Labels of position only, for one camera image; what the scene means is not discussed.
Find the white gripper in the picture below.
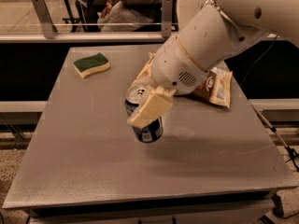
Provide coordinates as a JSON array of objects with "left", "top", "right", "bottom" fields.
[{"left": 127, "top": 37, "right": 208, "bottom": 129}]

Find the blue pepsi can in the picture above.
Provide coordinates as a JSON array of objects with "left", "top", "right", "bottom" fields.
[{"left": 124, "top": 86, "right": 163, "bottom": 143}]

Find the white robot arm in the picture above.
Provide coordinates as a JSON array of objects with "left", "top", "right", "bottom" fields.
[{"left": 128, "top": 0, "right": 299, "bottom": 128}]

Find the green yellow sponge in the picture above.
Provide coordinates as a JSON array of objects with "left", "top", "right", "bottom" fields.
[{"left": 74, "top": 53, "right": 110, "bottom": 78}]

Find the brown chip bag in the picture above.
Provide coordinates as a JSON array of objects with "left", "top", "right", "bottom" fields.
[{"left": 192, "top": 67, "right": 233, "bottom": 108}]

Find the seated person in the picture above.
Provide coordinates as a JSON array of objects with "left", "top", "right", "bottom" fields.
[{"left": 98, "top": 0, "right": 157, "bottom": 33}]

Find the black tripod stand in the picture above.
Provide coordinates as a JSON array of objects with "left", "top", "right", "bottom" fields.
[{"left": 253, "top": 108, "right": 299, "bottom": 172}]

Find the middle metal glass bracket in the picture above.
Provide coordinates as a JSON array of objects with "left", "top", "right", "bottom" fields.
[{"left": 161, "top": 0, "right": 173, "bottom": 38}]

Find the metal glass bracket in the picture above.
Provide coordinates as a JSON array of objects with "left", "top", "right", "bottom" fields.
[
  {"left": 31, "top": 0, "right": 57, "bottom": 39},
  {"left": 161, "top": 0, "right": 173, "bottom": 38}
]

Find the left metal glass bracket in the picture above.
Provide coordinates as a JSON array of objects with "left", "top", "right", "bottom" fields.
[{"left": 31, "top": 0, "right": 57, "bottom": 39}]

